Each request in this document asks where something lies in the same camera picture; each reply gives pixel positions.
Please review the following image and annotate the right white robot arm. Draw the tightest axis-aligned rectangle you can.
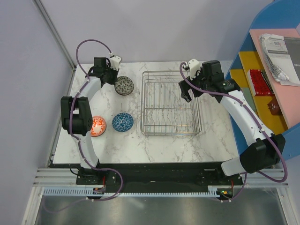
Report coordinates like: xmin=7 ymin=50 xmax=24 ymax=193
xmin=179 ymin=59 xmax=288 ymax=185

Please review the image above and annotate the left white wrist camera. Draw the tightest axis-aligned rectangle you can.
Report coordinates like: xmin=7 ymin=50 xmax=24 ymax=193
xmin=109 ymin=55 xmax=122 ymax=71

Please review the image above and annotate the spiral bound booklet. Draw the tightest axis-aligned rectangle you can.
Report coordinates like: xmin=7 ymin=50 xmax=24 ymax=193
xmin=259 ymin=33 xmax=300 ymax=87

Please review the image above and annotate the leaf pattern bowl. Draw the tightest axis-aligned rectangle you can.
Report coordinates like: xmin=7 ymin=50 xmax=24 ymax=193
xmin=114 ymin=76 xmax=134 ymax=96

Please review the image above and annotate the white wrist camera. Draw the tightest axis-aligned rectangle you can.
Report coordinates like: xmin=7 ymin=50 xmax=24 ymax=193
xmin=109 ymin=55 xmax=122 ymax=71
xmin=184 ymin=59 xmax=201 ymax=80

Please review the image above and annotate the brown small toy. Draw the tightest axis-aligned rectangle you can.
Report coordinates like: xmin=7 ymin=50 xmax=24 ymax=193
xmin=268 ymin=98 xmax=282 ymax=115

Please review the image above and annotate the blue triangle pattern bowl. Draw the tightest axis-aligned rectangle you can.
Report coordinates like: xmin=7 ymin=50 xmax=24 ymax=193
xmin=112 ymin=112 xmax=134 ymax=132

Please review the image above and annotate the red patterned box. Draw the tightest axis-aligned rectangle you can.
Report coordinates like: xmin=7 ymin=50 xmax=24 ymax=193
xmin=247 ymin=69 xmax=274 ymax=97

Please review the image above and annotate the blue wooden shelf unit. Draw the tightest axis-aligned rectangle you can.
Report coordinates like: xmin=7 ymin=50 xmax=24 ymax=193
xmin=226 ymin=0 xmax=300 ymax=161

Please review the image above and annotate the metal wire dish rack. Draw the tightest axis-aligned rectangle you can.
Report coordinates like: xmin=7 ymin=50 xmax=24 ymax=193
xmin=140 ymin=70 xmax=202 ymax=136

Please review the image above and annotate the white cable duct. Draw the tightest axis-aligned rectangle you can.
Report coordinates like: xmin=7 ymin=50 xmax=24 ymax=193
xmin=43 ymin=186 xmax=233 ymax=197

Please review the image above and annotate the pale green box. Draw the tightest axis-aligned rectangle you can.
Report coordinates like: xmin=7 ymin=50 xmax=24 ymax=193
xmin=241 ymin=88 xmax=257 ymax=113

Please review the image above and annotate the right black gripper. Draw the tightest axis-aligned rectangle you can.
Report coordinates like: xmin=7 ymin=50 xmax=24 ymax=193
xmin=179 ymin=67 xmax=211 ymax=103

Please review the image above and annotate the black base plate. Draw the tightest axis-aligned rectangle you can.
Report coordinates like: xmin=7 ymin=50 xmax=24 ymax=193
xmin=76 ymin=162 xmax=242 ymax=192

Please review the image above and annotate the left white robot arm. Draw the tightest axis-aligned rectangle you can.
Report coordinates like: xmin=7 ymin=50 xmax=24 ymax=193
xmin=60 ymin=55 xmax=122 ymax=184

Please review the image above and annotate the aluminium corner profile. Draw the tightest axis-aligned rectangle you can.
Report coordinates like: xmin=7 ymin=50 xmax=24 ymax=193
xmin=32 ymin=0 xmax=77 ymax=70

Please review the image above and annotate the orange floral bowl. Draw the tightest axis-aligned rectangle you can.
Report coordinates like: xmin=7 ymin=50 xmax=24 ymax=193
xmin=90 ymin=116 xmax=106 ymax=137

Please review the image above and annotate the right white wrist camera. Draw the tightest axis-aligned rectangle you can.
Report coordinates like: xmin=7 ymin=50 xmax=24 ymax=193
xmin=184 ymin=59 xmax=201 ymax=80

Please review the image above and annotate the aluminium rail frame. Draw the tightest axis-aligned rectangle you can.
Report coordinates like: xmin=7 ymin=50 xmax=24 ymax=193
xmin=33 ymin=168 xmax=288 ymax=188

